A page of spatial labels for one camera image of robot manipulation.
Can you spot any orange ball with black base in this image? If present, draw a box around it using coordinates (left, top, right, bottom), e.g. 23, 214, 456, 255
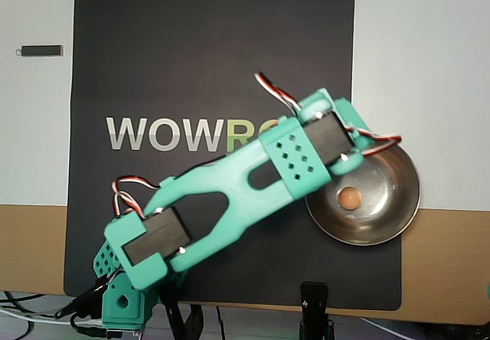
338, 187, 363, 211

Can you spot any metal bowl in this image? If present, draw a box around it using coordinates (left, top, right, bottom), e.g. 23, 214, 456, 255
305, 146, 421, 247

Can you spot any black WOWROBO mat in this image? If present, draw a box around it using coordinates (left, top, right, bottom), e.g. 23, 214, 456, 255
63, 0, 403, 312

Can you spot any black table clamp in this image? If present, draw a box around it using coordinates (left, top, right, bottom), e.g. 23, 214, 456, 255
55, 284, 108, 318
157, 280, 206, 340

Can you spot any white sheet under mat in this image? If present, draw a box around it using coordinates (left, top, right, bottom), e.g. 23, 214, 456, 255
0, 0, 490, 211

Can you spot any black USB stick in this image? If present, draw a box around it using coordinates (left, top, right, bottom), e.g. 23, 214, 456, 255
15, 44, 65, 58

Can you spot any red white wrist servo cable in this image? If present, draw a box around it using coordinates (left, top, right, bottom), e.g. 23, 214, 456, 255
253, 72, 302, 110

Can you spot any red white shoulder servo cable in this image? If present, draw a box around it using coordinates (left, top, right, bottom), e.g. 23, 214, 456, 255
109, 177, 162, 219

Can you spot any white red gripper servo cable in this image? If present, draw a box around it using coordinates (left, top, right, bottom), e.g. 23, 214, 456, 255
344, 125, 402, 158

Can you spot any thin black hanging cable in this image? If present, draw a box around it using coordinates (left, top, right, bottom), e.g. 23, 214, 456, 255
214, 305, 227, 340

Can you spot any black power cable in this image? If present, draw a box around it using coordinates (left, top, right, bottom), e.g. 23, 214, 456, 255
70, 312, 116, 338

